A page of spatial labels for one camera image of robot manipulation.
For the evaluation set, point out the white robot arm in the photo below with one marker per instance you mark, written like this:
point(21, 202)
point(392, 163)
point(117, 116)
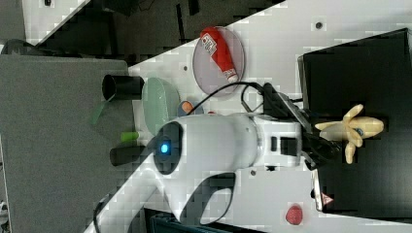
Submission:
point(193, 160)

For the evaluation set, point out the black toaster oven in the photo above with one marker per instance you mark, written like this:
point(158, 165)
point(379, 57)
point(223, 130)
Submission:
point(376, 73)

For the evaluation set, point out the peeled banana toy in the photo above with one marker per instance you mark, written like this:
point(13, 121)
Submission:
point(352, 128)

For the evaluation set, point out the green perforated colander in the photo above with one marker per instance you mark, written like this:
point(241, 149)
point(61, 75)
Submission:
point(160, 102)

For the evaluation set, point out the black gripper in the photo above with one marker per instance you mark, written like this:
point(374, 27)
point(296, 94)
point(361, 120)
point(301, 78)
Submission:
point(314, 149)

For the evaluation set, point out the red strawberry toy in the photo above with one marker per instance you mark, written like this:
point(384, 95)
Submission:
point(294, 215)

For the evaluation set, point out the green marker tube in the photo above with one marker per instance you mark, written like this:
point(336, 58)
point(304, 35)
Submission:
point(129, 136)

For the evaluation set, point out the red ketchup bottle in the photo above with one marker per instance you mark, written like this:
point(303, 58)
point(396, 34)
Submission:
point(215, 44)

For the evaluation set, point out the small black cylinder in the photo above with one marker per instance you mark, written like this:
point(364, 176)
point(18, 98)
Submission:
point(126, 155)

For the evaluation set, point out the grey round plate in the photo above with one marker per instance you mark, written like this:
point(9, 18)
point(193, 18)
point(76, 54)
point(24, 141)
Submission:
point(207, 74)

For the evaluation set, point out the blue bowl with orange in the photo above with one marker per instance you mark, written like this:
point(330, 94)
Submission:
point(186, 106)

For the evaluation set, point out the black cylinder cup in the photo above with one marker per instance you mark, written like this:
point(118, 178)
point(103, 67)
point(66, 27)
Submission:
point(122, 87)

